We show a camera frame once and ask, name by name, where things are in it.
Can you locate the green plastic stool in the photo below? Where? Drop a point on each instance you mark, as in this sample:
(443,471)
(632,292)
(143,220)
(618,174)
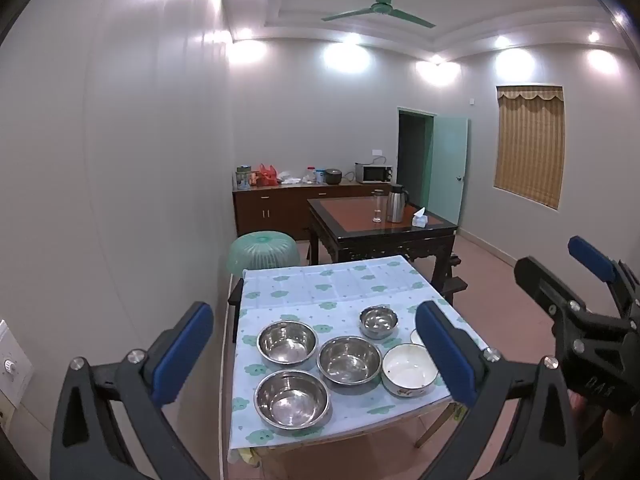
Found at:
(263,255)

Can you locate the green door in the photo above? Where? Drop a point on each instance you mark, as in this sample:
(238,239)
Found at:
(450,165)

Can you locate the green door frame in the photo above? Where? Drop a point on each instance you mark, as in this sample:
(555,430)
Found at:
(400,150)

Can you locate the dark rice cooker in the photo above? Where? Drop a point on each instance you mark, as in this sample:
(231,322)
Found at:
(332,176)

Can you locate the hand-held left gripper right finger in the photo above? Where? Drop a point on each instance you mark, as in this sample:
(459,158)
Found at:
(445,355)

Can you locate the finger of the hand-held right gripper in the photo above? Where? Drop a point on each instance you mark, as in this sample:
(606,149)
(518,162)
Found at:
(592,257)
(540,280)

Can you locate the dark wooden bench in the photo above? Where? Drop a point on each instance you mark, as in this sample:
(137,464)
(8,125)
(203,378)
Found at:
(452,285)

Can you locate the brown wooden sideboard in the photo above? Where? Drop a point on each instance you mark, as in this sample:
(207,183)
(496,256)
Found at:
(270,210)

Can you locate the red plastic bag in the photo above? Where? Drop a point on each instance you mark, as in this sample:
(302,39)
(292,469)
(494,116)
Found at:
(266,175)

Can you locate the green cloud print tablecloth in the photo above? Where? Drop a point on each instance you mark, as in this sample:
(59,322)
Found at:
(320,290)

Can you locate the white wall dial switch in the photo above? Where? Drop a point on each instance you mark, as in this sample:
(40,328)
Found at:
(10,365)

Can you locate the dark wooden table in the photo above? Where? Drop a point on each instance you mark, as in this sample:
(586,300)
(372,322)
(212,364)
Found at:
(380,220)

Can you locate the large steel bowl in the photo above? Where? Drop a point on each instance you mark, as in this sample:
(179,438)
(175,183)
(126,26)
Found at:
(287,342)
(292,400)
(349,360)

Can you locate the white microwave oven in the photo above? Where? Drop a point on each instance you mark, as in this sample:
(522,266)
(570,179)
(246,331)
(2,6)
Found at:
(372,173)

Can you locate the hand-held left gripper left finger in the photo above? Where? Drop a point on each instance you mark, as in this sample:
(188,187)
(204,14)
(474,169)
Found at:
(182,355)

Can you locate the large white enamel bowl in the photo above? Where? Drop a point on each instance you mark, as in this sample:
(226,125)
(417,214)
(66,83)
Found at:
(410,370)

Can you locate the clear jar green lid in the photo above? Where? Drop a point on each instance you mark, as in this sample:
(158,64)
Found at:
(243,177)

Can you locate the person's right hand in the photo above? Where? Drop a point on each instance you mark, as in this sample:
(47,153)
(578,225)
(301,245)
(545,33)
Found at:
(616,427)

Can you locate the small steel bowl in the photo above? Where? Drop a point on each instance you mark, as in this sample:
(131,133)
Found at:
(378,321)

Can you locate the white container red lid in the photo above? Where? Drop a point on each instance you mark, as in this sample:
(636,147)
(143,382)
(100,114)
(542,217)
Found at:
(311,174)

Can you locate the yellow window blind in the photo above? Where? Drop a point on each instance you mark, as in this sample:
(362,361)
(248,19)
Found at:
(530,145)

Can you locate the steel thermos jug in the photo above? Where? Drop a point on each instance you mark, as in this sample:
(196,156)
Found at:
(396,203)

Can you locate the white tissue box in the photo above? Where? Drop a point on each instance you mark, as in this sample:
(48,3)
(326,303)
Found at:
(419,219)

